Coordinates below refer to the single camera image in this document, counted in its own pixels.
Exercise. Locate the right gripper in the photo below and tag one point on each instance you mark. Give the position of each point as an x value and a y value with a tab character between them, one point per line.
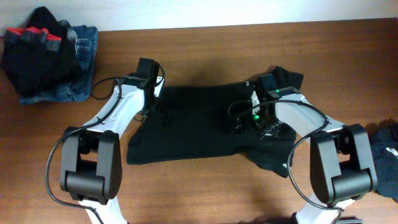
273	131

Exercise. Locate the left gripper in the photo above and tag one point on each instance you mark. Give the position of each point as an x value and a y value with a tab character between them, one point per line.
148	112

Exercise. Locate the black t-shirt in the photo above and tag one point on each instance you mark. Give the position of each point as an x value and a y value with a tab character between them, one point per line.
197	122

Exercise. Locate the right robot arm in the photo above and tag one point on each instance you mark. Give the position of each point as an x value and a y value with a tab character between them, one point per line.
342	170

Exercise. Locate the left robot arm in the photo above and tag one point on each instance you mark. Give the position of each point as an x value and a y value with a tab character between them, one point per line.
91	169

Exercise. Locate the folded blue denim jeans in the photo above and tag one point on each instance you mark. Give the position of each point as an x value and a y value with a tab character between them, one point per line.
85	42

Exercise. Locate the black garment with red trim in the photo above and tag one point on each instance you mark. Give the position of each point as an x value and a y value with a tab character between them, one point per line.
40	55

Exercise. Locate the dark garment with white logo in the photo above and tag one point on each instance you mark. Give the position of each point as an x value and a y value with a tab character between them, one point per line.
384	150

